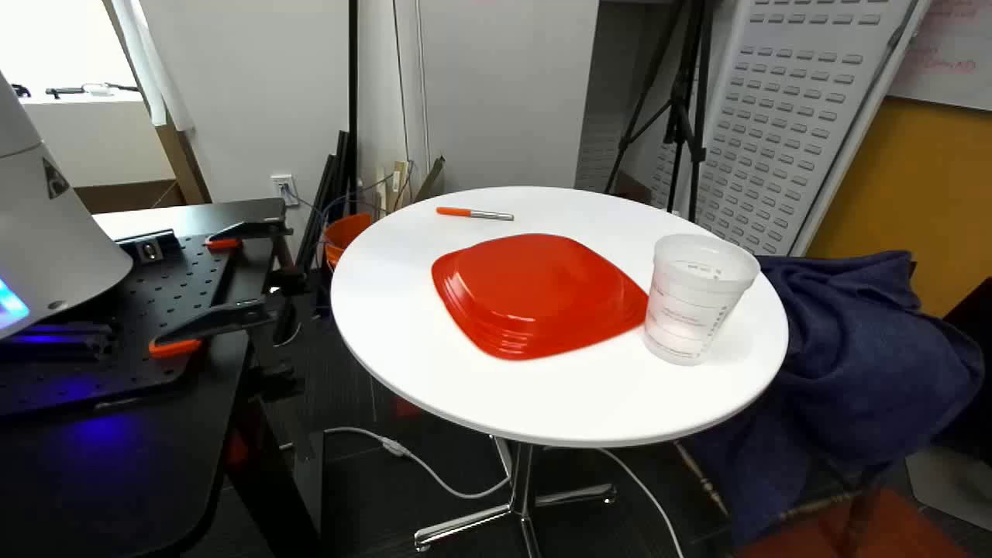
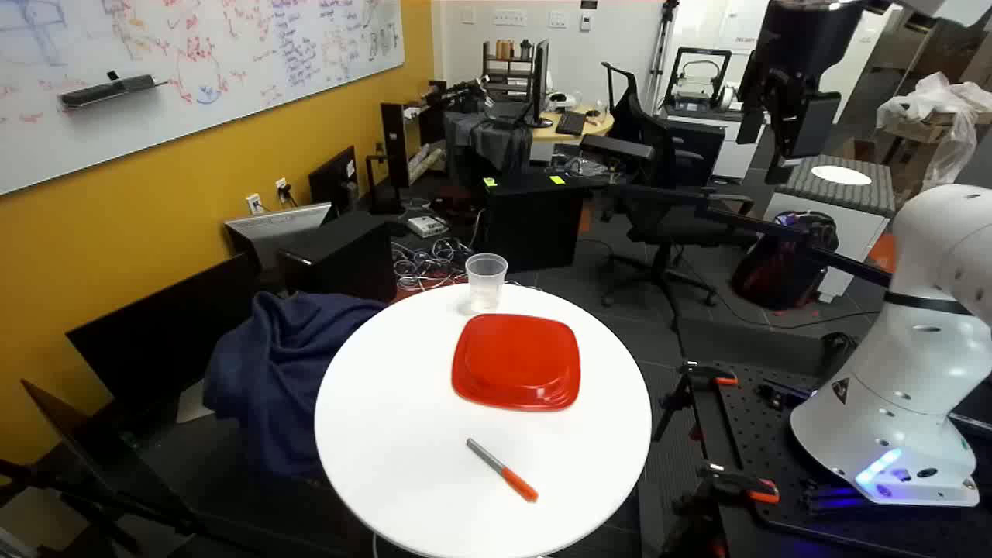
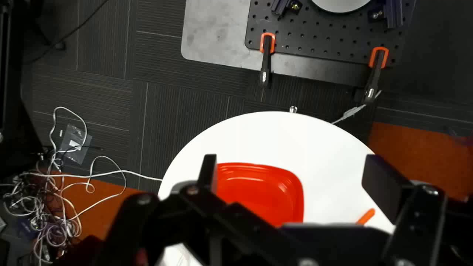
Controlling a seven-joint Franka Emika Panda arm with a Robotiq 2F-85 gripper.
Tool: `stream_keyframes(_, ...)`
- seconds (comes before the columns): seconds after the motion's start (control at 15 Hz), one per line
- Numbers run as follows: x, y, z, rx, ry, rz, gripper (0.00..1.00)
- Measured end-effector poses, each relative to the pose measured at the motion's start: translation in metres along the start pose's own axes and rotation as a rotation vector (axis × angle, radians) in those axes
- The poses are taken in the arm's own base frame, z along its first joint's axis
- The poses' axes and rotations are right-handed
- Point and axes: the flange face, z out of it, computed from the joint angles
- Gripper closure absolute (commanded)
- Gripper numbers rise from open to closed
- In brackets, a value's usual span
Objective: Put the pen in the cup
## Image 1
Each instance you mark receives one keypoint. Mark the dark blue cloth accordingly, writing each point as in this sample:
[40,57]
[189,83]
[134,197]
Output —
[858,351]

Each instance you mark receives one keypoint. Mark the white wall outlet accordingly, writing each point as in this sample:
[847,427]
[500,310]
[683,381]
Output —
[284,187]

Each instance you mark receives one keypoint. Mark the white perforated panel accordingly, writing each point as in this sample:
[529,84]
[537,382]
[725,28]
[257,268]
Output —
[795,126]

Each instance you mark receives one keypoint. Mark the black tripod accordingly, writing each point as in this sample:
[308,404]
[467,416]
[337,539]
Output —
[683,112]

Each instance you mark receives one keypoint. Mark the metal table pedestal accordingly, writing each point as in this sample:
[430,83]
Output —
[524,486]

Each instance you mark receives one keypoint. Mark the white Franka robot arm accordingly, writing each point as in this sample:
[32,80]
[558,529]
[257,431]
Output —
[50,238]

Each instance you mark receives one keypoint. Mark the bundle of wooden sticks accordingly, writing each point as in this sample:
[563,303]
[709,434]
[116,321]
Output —
[397,187]

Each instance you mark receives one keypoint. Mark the orange grey pen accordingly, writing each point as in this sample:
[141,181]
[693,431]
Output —
[454,211]

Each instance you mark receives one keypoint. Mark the clear plastic measuring cup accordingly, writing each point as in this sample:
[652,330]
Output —
[693,304]

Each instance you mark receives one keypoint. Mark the orange bucket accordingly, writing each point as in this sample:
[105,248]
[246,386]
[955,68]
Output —
[341,238]

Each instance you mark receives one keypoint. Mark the red square plate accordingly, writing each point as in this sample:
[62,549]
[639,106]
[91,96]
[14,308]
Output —
[537,297]

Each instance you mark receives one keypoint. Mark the black perforated breadboard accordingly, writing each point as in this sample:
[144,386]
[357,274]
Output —
[187,280]

